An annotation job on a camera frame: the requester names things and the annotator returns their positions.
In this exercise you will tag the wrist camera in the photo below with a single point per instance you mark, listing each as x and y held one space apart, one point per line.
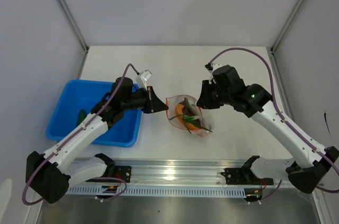
142 78
212 66

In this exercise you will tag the blue plastic bin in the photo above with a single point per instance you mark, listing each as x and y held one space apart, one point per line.
80 95

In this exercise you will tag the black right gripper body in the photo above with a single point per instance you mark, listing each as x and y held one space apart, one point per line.
225 96

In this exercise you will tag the green toy scallion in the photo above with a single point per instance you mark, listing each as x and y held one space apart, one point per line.
193 121

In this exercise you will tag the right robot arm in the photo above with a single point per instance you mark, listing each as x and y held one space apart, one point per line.
310 160

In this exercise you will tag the aluminium mounting rail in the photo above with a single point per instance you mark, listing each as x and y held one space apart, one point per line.
189 173

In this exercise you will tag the white slotted cable duct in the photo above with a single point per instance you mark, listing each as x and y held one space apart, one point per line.
172 191

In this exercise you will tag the grey toy fish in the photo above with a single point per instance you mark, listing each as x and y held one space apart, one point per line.
189 108

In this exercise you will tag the green toy cucumber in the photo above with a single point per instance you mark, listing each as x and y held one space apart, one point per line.
81 116

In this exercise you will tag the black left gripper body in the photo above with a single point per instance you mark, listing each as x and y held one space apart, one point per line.
138 101

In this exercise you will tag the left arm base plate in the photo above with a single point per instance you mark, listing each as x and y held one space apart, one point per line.
122 172

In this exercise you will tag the clear zip bag orange zipper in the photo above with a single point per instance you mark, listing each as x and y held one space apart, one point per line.
171 102

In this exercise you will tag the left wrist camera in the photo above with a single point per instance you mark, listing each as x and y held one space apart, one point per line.
142 78

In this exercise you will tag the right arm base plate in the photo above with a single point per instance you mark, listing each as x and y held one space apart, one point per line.
243 176

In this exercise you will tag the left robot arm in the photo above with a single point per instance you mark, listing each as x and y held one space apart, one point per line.
48 173

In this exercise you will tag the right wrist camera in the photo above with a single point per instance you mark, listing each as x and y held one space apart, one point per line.
212 66

